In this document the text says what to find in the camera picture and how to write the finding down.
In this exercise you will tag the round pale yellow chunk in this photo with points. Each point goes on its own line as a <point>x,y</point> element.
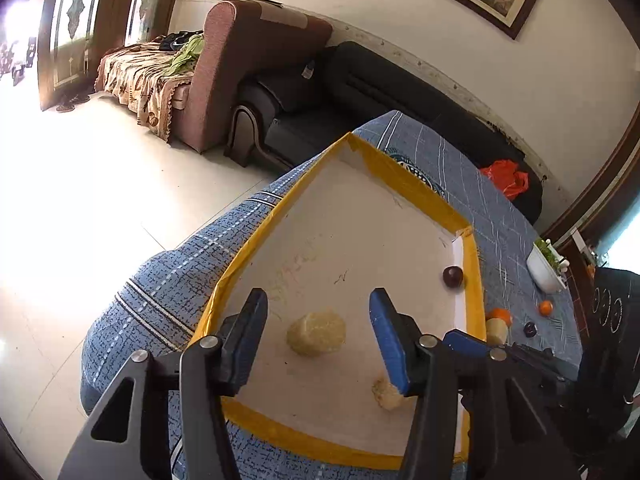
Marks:
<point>386,395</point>

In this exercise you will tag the brown wooden cabinet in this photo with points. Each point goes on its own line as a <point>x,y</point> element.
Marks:
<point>582,285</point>

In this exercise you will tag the patterned sofa cover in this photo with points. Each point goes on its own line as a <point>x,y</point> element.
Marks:
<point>142,77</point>

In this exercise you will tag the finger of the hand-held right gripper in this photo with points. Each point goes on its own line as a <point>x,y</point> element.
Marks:
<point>467,344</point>

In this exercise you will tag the small pale yellow chunk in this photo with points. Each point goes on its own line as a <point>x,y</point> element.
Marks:
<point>496,332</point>

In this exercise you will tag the wooden door with glass panel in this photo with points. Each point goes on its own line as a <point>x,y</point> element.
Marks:
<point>150,0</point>
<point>75,25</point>

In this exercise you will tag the orange tangerine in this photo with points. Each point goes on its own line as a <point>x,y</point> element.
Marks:
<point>546,306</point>
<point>501,315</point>

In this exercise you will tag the black clothing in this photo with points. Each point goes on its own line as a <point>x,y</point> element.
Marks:
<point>175,40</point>

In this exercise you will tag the green leafy vegetable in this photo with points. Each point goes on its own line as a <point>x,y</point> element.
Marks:
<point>546,252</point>

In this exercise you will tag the brown fabric sofa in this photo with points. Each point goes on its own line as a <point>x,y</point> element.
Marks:
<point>235,60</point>

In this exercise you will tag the dark purple plum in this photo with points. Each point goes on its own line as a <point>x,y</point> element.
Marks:
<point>452,276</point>
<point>530,330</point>

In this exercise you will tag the white sofa tag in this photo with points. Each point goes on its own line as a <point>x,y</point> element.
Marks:
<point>308,70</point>

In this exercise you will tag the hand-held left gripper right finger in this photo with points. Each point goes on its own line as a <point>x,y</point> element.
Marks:
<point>387,345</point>

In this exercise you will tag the green cloth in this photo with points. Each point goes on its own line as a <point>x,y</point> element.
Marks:
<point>187,55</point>

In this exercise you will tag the dark wooden door frame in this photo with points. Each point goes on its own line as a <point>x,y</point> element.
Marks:
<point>595,180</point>

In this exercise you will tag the red plastic bag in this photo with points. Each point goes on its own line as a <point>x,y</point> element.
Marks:
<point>507,177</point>

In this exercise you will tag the yellow-edged cardboard tray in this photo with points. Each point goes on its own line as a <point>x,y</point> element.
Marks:
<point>350,240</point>

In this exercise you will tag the large pale yellow chunk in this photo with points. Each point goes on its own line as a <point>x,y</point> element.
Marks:
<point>316,334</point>

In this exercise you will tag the white bowl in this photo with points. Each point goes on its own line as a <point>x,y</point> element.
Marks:
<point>542,272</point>

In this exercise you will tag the black leather sofa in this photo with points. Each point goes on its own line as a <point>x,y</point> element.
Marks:
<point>380,85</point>

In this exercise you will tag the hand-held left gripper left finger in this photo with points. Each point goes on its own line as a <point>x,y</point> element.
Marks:
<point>254,322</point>

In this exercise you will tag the dark slipper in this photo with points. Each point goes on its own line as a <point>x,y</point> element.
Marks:
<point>81,98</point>
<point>65,106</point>

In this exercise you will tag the blue plaid tablecloth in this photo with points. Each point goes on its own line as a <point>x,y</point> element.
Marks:
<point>165,300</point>

